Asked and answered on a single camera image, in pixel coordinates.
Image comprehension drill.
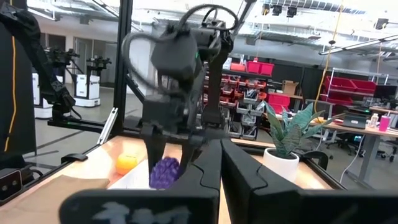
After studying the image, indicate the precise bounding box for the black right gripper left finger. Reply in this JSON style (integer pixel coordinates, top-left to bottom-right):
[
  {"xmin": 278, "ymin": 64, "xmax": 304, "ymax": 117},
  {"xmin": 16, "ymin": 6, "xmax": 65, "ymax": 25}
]
[{"xmin": 58, "ymin": 139, "xmax": 223, "ymax": 224}]

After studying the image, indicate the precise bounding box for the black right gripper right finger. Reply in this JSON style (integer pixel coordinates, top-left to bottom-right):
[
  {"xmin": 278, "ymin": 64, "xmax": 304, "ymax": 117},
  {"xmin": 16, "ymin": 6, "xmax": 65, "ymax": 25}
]
[{"xmin": 220, "ymin": 138, "xmax": 398, "ymax": 224}]

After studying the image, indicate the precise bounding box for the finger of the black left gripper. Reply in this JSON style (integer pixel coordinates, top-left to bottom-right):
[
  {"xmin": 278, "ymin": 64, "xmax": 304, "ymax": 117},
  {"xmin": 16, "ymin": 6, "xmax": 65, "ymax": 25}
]
[
  {"xmin": 178, "ymin": 136, "xmax": 205, "ymax": 172},
  {"xmin": 140, "ymin": 124, "xmax": 168, "ymax": 180}
]

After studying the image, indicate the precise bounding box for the purple grape bunch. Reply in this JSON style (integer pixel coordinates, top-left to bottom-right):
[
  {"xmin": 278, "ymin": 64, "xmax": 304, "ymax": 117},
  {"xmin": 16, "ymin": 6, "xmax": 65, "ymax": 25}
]
[{"xmin": 149, "ymin": 156, "xmax": 182, "ymax": 190}]

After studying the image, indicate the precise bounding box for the orange fruit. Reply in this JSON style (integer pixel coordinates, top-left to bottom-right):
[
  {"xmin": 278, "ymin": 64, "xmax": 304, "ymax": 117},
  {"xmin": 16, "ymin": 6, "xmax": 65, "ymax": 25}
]
[{"xmin": 115, "ymin": 152, "xmax": 139, "ymax": 176}]

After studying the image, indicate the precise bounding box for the white round plant pot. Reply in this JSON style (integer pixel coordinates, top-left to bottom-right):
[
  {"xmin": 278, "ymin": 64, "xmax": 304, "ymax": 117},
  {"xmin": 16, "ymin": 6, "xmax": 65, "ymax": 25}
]
[{"xmin": 262, "ymin": 147, "xmax": 301, "ymax": 184}]

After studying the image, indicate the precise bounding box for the white perforated plastic basket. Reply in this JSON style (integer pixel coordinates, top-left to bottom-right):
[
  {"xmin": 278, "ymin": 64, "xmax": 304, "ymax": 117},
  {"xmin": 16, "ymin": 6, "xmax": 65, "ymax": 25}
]
[{"xmin": 107, "ymin": 157, "xmax": 156, "ymax": 190}]

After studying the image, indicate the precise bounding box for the silver aluminium extrusion bar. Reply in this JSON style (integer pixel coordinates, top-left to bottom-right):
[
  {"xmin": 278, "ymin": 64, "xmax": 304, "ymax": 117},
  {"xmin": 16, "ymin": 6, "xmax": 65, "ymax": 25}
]
[{"xmin": 96, "ymin": 107, "xmax": 119, "ymax": 146}]

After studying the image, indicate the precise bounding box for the green snake plant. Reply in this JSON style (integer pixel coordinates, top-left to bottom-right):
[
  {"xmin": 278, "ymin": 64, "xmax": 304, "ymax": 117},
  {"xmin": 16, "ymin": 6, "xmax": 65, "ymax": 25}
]
[{"xmin": 262, "ymin": 101, "xmax": 346, "ymax": 159}]

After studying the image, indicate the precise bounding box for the parts bin shelf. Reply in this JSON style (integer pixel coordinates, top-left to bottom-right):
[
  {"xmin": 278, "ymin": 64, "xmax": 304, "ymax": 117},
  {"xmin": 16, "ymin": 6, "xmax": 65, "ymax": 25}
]
[{"xmin": 203, "ymin": 73, "xmax": 269, "ymax": 140}]

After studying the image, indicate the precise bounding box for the black chair armrest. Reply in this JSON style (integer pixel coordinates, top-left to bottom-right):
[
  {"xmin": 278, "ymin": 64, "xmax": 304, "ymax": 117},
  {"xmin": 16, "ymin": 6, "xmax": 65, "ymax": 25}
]
[{"xmin": 302, "ymin": 150, "xmax": 330, "ymax": 171}]

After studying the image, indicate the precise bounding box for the black table clamp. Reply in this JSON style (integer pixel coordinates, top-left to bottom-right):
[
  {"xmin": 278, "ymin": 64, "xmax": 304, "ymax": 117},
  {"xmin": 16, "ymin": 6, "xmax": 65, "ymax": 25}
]
[{"xmin": 60, "ymin": 152, "xmax": 89, "ymax": 165}]

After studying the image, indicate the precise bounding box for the white base mobile robot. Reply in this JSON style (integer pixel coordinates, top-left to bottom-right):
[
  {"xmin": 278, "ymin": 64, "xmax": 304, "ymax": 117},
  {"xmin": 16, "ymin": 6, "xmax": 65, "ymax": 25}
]
[
  {"xmin": 73, "ymin": 55, "xmax": 112, "ymax": 108},
  {"xmin": 32, "ymin": 48, "xmax": 80, "ymax": 119}
]

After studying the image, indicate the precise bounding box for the red storage bin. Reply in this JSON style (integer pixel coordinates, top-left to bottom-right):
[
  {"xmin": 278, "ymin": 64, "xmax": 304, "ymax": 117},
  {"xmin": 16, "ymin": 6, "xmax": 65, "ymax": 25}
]
[
  {"xmin": 245, "ymin": 60, "xmax": 275, "ymax": 77},
  {"xmin": 323, "ymin": 75, "xmax": 377, "ymax": 106}
]

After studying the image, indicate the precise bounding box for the cardboard box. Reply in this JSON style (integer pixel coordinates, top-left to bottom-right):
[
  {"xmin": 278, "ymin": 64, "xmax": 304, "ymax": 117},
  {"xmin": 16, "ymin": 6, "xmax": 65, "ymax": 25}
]
[{"xmin": 281, "ymin": 80, "xmax": 300, "ymax": 96}]

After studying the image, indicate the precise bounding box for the grey laptop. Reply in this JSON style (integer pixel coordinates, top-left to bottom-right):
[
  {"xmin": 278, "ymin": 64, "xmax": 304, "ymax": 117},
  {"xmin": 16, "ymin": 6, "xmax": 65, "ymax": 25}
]
[{"xmin": 341, "ymin": 113, "xmax": 368, "ymax": 130}]

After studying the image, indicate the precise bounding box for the wooden top office desk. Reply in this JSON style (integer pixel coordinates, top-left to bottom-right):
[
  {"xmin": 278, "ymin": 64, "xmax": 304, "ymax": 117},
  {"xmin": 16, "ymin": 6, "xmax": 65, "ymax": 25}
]
[{"xmin": 264, "ymin": 111, "xmax": 398, "ymax": 188}]

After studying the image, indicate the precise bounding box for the pink cup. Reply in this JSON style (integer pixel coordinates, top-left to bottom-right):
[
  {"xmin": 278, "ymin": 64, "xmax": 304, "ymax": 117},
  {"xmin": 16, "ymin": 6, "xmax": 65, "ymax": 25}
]
[{"xmin": 378, "ymin": 114, "xmax": 391, "ymax": 133}]

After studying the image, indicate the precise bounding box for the black table frame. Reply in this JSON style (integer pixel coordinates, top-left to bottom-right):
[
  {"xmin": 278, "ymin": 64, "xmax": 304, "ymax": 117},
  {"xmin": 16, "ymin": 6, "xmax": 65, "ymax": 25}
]
[{"xmin": 0, "ymin": 0, "xmax": 348, "ymax": 206}]

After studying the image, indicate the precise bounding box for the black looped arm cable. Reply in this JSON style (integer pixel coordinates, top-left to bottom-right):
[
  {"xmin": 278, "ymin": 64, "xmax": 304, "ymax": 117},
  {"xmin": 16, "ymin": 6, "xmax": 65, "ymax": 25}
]
[{"xmin": 120, "ymin": 3, "xmax": 240, "ymax": 96}]

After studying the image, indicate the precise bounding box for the yellow hanging cable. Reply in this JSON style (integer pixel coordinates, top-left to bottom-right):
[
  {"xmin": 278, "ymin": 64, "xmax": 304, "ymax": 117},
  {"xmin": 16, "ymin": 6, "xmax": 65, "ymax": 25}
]
[{"xmin": 313, "ymin": 0, "xmax": 345, "ymax": 123}]

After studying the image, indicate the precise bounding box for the black depth camera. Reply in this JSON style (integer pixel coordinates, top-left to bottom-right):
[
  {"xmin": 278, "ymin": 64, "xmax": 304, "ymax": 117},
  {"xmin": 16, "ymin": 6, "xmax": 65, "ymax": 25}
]
[{"xmin": 0, "ymin": 167, "xmax": 24, "ymax": 202}]

